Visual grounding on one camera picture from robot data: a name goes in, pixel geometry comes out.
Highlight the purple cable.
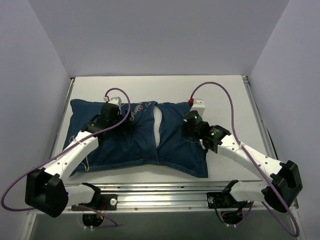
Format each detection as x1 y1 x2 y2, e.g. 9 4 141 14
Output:
189 81 300 238
0 87 132 210

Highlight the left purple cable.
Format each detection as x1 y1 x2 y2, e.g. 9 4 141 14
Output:
0 87 132 210

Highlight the white pillow insert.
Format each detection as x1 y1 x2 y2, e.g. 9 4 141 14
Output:
153 105 162 147

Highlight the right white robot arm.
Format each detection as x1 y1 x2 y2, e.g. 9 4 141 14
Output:
183 110 303 213

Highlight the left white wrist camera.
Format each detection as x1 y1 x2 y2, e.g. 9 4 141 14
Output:
103 96 122 107

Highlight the aluminium mounting rail frame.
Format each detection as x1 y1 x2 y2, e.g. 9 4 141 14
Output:
24 74 300 240

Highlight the blue fish-print pillowcase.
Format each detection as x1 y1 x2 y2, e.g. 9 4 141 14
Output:
73 101 208 178

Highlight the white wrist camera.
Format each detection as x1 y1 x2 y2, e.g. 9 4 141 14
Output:
103 96 122 107
188 98 205 117

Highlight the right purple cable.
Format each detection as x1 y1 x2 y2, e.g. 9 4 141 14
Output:
189 81 300 238

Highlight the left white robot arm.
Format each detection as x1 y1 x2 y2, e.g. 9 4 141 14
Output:
24 98 128 218

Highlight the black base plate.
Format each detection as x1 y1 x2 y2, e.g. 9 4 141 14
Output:
206 192 250 209
71 194 118 212

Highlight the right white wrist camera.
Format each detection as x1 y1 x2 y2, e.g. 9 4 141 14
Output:
188 98 205 117

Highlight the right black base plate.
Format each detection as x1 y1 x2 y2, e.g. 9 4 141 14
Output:
206 192 250 209

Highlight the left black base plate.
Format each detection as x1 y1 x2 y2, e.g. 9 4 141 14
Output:
71 194 118 212

